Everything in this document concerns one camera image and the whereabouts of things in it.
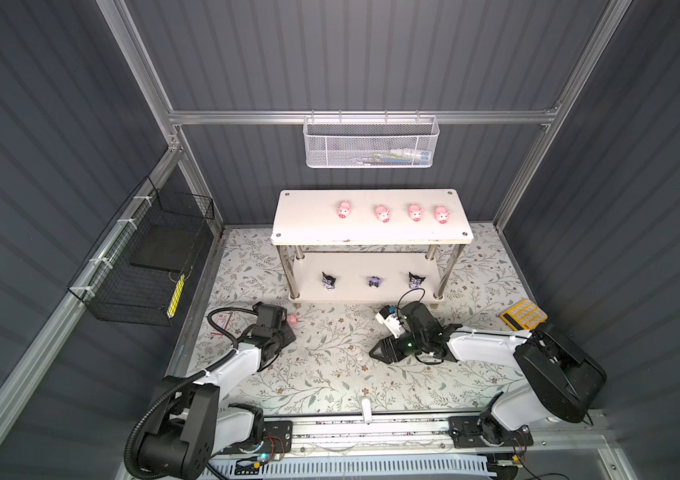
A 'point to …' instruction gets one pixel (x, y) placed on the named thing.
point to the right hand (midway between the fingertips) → (379, 353)
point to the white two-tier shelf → (370, 245)
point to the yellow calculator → (524, 316)
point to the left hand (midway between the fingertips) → (286, 332)
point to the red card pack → (222, 320)
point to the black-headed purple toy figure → (374, 282)
